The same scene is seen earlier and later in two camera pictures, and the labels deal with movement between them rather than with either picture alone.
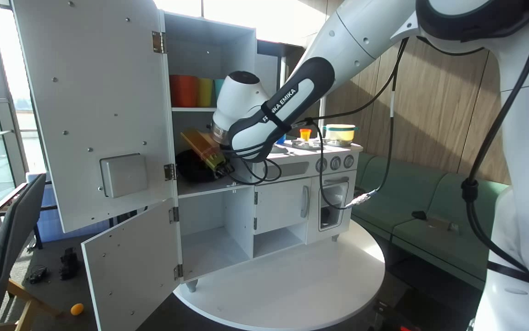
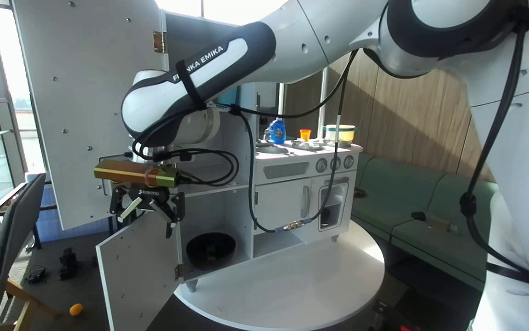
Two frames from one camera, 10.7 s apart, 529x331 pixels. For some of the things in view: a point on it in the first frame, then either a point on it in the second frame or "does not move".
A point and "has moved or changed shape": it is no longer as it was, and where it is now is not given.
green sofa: (424, 212) does not move
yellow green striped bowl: (340, 131) does not move
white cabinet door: (134, 266) has moved or changed shape
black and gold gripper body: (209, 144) to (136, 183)
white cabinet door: (279, 207) does not move
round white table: (303, 288) does not move
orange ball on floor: (77, 310) does not move
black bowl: (193, 168) to (207, 249)
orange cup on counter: (305, 133) does not move
